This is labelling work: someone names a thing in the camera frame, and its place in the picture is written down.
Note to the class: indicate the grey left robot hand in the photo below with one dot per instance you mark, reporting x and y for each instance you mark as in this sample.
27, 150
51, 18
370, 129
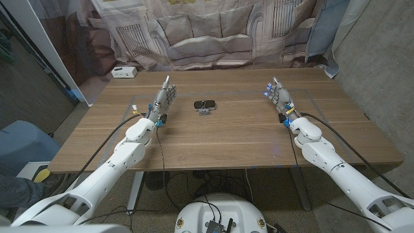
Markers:
160, 102

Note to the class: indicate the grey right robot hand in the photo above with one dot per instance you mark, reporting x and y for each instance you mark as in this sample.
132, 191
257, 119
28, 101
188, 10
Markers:
283, 98

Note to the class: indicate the black silver paper clamp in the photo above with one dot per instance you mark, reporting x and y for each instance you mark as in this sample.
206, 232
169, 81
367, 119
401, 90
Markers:
203, 112

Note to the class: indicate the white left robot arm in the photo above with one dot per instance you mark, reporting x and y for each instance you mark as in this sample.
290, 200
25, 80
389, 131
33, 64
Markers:
106, 171

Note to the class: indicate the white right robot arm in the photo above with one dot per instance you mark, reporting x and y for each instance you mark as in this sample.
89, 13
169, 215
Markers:
343, 174

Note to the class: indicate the black eraser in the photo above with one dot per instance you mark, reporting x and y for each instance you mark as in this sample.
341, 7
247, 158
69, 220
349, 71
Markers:
211, 105

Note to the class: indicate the white power strip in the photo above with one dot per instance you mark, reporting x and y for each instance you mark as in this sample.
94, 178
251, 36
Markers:
124, 72

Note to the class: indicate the round black floor fan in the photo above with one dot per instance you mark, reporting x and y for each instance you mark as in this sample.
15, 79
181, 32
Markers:
156, 180

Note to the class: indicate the printed sofa backdrop cloth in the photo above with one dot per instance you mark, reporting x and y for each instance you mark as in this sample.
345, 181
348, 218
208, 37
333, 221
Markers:
200, 32

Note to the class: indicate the white table leg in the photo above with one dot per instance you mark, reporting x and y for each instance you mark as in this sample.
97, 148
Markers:
135, 191

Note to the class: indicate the grey table leg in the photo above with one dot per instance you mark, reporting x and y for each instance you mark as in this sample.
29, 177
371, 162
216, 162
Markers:
300, 191

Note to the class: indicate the pale cloth sheet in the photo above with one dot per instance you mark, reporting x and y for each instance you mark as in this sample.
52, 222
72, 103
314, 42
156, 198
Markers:
347, 22

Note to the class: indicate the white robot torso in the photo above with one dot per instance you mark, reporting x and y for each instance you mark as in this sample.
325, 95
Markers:
197, 213

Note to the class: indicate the white partition panel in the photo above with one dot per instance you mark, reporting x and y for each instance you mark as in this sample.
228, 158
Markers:
47, 45

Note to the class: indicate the dark leather shoe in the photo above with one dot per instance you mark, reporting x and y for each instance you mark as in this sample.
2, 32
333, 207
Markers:
53, 181

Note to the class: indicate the small black electronics box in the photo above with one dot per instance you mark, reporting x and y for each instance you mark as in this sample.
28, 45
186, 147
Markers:
214, 226

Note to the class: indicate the short black antenna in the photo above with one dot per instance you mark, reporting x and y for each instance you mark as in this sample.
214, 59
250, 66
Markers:
229, 225

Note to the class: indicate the blue grey chair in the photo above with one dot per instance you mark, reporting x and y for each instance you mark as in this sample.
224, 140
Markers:
22, 142

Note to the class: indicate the blue jeans leg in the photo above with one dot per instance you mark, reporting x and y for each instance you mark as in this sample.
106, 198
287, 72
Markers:
19, 192

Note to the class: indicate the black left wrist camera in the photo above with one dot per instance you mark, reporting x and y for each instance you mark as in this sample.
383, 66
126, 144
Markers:
163, 118

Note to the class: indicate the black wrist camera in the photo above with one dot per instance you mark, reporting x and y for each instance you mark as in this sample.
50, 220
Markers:
282, 118
163, 118

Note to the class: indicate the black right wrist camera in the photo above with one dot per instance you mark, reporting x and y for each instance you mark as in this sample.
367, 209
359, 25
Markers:
282, 118

